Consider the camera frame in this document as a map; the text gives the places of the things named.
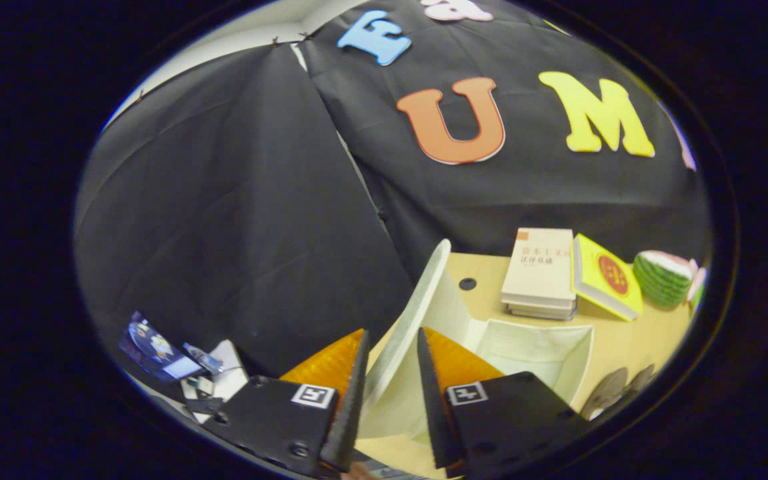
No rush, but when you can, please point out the pink and green plush toy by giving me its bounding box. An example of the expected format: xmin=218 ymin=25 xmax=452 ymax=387
xmin=686 ymin=267 xmax=708 ymax=311

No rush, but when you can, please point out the white paper sheet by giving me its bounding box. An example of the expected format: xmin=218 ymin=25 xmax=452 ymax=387
xmin=181 ymin=340 xmax=249 ymax=424

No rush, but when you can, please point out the white fabric storage box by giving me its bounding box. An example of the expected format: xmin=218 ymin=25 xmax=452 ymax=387
xmin=357 ymin=239 xmax=595 ymax=441

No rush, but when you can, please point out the blue printed packet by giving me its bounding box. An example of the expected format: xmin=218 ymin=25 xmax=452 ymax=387
xmin=119 ymin=311 xmax=203 ymax=382

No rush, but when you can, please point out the watermelon slice plush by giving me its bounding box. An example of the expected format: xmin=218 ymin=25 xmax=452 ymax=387
xmin=633 ymin=250 xmax=695 ymax=309

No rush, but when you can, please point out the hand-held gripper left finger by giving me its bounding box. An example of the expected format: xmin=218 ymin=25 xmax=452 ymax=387
xmin=204 ymin=329 xmax=371 ymax=477

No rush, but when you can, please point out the beige book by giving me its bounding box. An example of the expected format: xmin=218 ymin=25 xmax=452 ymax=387
xmin=501 ymin=228 xmax=578 ymax=311

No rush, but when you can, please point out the thin pale book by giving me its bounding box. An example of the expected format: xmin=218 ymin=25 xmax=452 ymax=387
xmin=505 ymin=301 xmax=577 ymax=321

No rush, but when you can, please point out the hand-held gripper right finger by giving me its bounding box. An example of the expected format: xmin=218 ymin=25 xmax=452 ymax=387
xmin=416 ymin=327 xmax=591 ymax=479

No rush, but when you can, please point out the yellow book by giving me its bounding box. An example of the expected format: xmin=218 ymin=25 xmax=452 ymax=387
xmin=571 ymin=233 xmax=643 ymax=322

